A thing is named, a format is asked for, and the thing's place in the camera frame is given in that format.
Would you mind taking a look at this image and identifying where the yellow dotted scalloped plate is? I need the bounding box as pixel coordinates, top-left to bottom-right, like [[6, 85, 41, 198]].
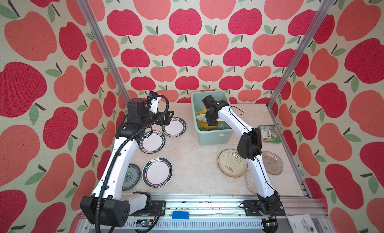
[[197, 109, 221, 130]]

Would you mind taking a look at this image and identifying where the white plate black flower outline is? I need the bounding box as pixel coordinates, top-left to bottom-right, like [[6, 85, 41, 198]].
[[196, 111, 207, 122]]

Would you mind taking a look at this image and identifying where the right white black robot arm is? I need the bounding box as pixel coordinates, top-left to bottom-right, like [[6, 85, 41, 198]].
[[203, 95, 281, 216]]

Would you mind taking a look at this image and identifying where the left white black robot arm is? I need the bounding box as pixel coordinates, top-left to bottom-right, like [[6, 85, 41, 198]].
[[80, 91, 174, 233]]

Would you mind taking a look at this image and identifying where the mint green plastic bin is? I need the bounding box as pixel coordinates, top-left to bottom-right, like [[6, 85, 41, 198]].
[[191, 90, 233, 146]]

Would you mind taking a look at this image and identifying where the small teal patterned plate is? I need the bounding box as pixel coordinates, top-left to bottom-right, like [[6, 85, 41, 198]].
[[122, 164, 141, 191]]

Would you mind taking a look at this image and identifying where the large green rimmed white plate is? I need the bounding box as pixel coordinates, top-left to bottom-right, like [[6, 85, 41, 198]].
[[142, 157, 174, 189]]

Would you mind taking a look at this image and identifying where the cream plate with bamboo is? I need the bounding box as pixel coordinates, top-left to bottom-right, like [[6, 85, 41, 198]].
[[218, 149, 248, 178]]

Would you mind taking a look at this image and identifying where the green snack packet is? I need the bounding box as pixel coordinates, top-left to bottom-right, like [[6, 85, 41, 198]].
[[259, 125, 282, 144]]

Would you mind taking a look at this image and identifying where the clear textured glass plate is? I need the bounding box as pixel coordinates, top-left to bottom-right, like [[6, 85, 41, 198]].
[[245, 170, 258, 195]]

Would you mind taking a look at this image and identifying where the smoky brown glass plate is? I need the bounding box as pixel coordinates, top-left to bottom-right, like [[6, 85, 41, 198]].
[[262, 151, 284, 176]]

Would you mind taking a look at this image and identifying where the green circuit board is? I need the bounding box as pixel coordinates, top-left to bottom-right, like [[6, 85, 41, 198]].
[[135, 219, 153, 228]]

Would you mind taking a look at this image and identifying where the blue rectangular box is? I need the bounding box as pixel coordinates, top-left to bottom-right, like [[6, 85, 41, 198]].
[[172, 211, 190, 221]]

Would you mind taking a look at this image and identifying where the white paper sheet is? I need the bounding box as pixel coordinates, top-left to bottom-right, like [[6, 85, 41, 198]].
[[287, 214, 318, 233]]

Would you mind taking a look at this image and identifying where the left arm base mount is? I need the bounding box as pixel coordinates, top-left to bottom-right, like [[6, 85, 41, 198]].
[[131, 201, 166, 217]]

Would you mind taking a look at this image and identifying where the aluminium front rail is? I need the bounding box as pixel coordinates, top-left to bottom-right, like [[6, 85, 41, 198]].
[[73, 193, 337, 233]]

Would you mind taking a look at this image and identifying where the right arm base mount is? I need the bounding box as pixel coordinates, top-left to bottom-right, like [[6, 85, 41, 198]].
[[239, 201, 286, 217]]

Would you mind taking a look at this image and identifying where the left aluminium frame post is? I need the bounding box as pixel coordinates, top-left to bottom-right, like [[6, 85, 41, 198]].
[[76, 0, 130, 104]]

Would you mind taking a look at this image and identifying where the aluminium frame post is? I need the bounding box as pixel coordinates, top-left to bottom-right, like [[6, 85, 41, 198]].
[[267, 0, 336, 112], [76, 0, 130, 104]]

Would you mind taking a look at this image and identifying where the right aluminium frame post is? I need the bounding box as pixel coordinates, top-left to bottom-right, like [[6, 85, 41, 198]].
[[267, 0, 336, 112]]

